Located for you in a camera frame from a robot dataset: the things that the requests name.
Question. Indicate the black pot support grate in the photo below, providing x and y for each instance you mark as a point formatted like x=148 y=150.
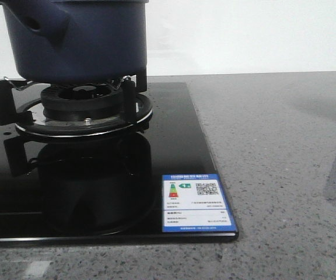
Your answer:
x=29 y=118

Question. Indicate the blue energy label sticker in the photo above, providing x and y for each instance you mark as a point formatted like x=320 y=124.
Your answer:
x=195 y=203

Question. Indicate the dark blue cooking pot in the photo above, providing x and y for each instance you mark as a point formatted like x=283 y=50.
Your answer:
x=64 y=42

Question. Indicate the black glass gas stove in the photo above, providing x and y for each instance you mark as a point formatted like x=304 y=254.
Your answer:
x=105 y=189

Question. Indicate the black burner head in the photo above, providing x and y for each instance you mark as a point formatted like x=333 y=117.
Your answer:
x=76 y=103

